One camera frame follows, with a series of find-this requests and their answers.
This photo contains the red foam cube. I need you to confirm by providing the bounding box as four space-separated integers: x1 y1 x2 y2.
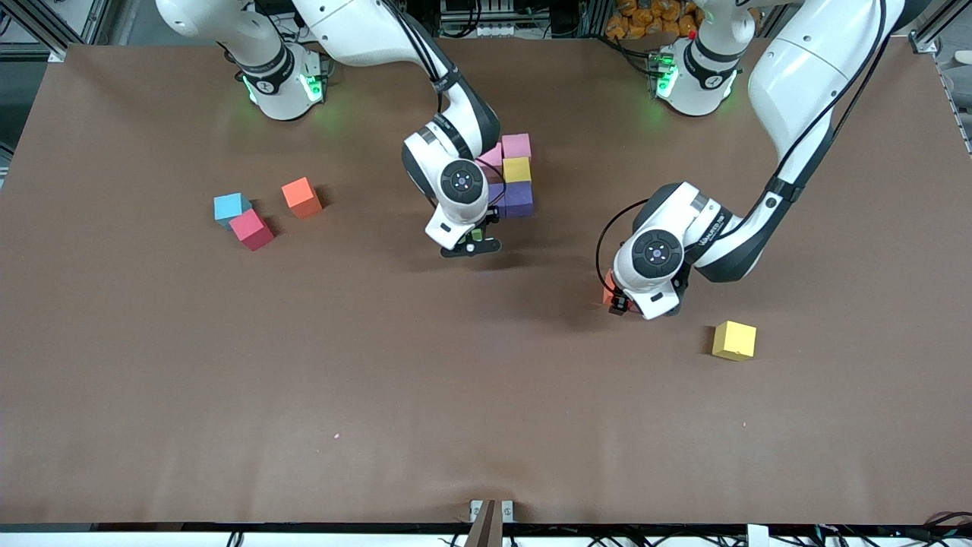
229 209 276 252

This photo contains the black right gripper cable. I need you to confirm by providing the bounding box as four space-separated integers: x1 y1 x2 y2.
475 156 508 210

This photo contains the aluminium frame profile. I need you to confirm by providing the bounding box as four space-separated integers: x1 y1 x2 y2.
0 0 126 48
911 0 972 46

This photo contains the brown table cover sheet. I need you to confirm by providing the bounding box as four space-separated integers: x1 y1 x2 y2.
0 34 972 526

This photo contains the pile of orange objects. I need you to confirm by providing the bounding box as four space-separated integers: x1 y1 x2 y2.
605 0 703 40

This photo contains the metal bracket with post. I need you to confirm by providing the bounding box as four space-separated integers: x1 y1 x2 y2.
465 499 515 547

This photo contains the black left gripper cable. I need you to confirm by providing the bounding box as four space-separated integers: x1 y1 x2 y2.
595 199 651 291

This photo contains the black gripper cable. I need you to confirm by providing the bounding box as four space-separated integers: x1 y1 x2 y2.
595 199 651 291
475 156 508 210

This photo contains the aluminium edge rail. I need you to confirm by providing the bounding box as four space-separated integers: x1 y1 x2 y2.
940 62 972 159

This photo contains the light blue foam cube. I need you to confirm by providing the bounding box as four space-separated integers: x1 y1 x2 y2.
213 192 252 229

